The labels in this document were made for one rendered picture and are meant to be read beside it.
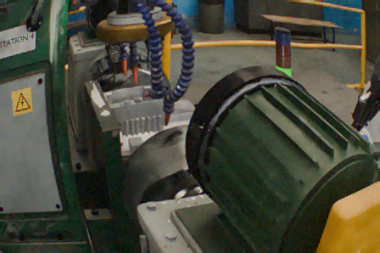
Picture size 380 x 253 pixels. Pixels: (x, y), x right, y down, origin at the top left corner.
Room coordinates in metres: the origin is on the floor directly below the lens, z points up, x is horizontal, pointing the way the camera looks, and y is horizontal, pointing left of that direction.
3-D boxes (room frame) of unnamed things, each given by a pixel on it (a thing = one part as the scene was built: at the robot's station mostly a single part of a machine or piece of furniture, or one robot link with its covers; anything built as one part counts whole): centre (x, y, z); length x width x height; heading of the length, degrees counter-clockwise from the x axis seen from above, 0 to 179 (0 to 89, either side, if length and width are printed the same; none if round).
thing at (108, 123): (0.97, 0.24, 0.97); 0.30 x 0.11 x 0.34; 21
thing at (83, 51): (1.58, 0.30, 0.99); 0.35 x 0.31 x 0.37; 21
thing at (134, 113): (1.01, 0.13, 1.11); 0.12 x 0.11 x 0.07; 111
